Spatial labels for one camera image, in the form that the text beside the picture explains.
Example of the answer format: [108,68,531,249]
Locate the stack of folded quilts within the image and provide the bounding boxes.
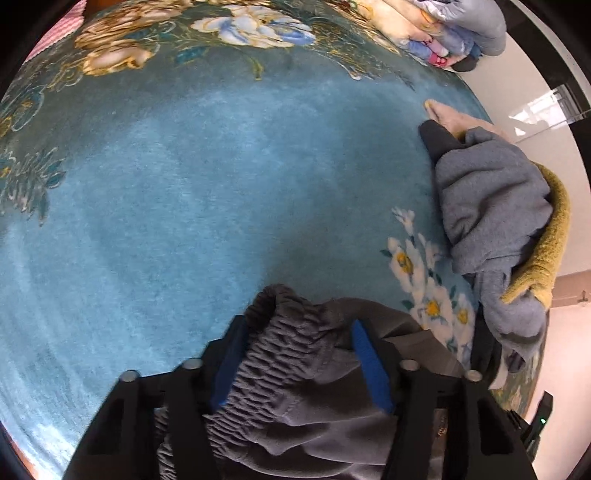
[358,0,509,71]

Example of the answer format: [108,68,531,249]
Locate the beige pink garment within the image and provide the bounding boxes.
[424,99,514,145]

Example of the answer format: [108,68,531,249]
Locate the grey hooded sweatshirt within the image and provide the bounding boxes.
[418,119,555,373]

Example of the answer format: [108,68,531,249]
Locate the grey elastic-waist pants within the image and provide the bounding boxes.
[154,285,467,480]

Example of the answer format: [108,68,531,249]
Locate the blue floral blanket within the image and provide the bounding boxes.
[0,0,548,478]

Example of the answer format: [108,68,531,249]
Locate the pink checked cloth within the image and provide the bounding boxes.
[22,0,89,63]

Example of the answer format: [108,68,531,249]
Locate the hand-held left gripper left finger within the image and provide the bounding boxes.
[65,316,250,480]

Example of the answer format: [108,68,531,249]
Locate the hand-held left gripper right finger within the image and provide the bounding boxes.
[350,320,539,480]

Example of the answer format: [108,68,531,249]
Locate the mustard yellow knit garment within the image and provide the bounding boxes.
[455,130,571,306]

